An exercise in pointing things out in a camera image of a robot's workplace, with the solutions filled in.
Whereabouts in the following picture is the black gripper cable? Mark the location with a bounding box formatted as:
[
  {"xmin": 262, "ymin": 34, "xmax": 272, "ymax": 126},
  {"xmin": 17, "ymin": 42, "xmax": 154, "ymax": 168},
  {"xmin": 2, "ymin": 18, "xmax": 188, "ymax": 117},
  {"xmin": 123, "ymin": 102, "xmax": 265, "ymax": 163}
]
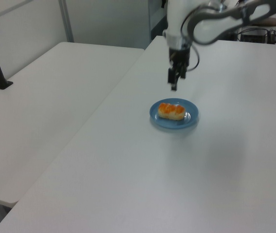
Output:
[{"xmin": 180, "ymin": 4, "xmax": 201, "ymax": 72}]

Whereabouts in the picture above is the blue plastic plate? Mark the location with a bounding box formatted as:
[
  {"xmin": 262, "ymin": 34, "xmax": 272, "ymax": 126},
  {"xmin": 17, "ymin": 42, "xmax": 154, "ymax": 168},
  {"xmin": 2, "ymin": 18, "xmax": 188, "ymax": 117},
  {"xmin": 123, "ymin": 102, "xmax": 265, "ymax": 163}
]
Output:
[{"xmin": 149, "ymin": 98, "xmax": 199, "ymax": 129}]

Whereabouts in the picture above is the brown flat pad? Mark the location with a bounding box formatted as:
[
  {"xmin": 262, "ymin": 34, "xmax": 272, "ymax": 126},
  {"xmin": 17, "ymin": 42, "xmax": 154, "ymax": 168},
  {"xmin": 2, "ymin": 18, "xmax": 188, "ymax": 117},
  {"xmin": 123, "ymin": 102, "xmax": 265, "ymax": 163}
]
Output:
[{"xmin": 256, "ymin": 17, "xmax": 276, "ymax": 27}]

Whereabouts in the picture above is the orange glazed bread roll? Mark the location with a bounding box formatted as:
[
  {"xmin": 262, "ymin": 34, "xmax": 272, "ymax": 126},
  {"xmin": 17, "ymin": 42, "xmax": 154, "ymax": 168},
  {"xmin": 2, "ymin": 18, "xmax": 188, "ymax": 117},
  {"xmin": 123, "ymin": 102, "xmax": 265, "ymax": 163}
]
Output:
[{"xmin": 157, "ymin": 102, "xmax": 186, "ymax": 120}]

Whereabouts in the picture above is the black electronics box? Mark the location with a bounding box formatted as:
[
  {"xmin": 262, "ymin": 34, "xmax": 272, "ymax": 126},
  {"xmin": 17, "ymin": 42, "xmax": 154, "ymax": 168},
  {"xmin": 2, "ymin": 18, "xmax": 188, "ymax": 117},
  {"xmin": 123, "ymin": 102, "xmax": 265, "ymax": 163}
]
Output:
[{"xmin": 239, "ymin": 28, "xmax": 268, "ymax": 43}]

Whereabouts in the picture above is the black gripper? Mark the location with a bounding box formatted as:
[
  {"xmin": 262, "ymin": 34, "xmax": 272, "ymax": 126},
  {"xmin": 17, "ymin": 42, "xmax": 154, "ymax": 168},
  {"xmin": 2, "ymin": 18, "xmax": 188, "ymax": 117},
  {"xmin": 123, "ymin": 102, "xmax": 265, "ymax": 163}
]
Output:
[{"xmin": 168, "ymin": 47, "xmax": 191, "ymax": 92}]

